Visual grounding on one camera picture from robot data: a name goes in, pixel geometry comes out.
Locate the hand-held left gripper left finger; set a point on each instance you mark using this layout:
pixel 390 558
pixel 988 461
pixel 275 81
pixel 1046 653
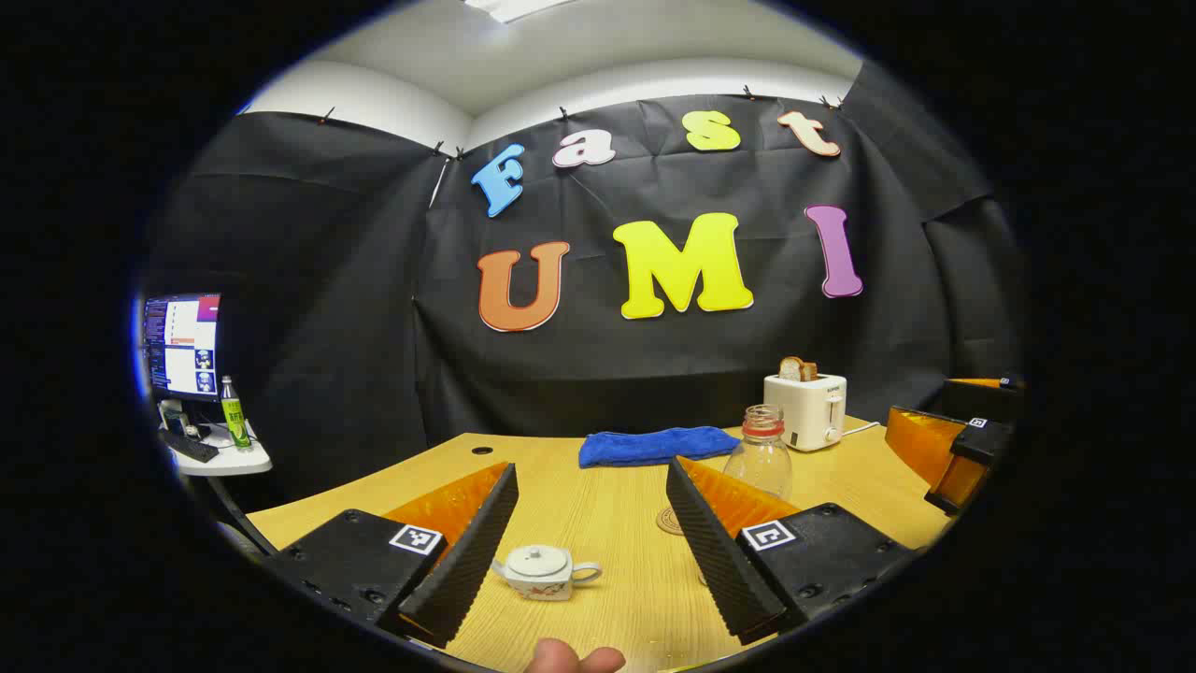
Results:
pixel 467 561

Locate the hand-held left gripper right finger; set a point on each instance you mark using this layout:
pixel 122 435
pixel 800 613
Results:
pixel 715 551

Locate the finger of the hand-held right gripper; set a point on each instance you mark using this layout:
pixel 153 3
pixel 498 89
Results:
pixel 981 397
pixel 920 444

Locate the round wooden coaster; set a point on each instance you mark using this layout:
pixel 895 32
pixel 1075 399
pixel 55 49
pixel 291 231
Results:
pixel 669 522

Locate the white teacup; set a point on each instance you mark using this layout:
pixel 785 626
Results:
pixel 542 587

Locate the clear plastic water bottle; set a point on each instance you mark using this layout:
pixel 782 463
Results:
pixel 759 463

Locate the green drink bottle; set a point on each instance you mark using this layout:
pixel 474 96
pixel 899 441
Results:
pixel 235 421

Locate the white toaster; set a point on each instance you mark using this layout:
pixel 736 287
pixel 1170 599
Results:
pixel 804 411

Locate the blue towel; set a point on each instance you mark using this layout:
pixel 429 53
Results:
pixel 645 447

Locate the bread slice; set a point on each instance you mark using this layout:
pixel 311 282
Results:
pixel 794 369

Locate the white side table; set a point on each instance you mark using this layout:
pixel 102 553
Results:
pixel 238 461

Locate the black backdrop cloth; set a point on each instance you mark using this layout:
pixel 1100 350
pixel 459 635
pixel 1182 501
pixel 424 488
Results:
pixel 355 327

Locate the black keyboard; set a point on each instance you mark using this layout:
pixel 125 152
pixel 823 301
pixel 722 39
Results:
pixel 187 447

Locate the small desk box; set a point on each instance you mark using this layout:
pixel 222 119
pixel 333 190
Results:
pixel 176 416

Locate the computer monitor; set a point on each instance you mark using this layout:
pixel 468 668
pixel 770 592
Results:
pixel 182 346

